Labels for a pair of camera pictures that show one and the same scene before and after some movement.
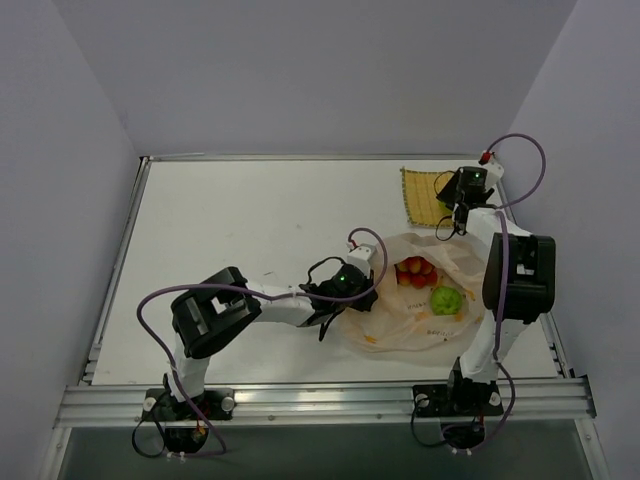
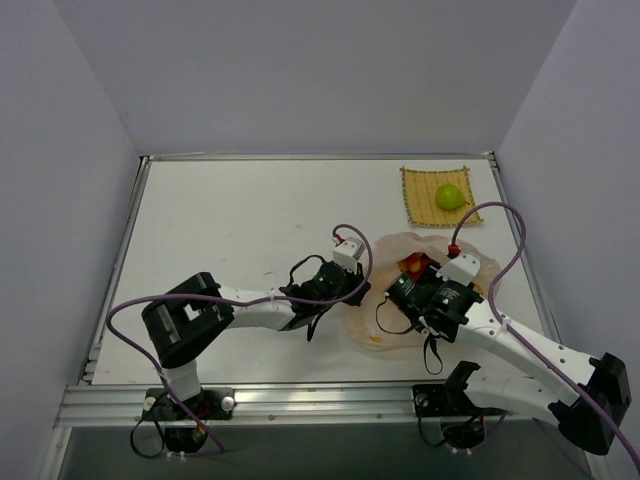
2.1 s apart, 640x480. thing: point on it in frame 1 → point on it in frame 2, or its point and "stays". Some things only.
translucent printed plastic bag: [401, 318] stays
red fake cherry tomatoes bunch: [416, 271] stays
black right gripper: [460, 212] → [430, 272]
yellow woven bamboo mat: [420, 194] stays
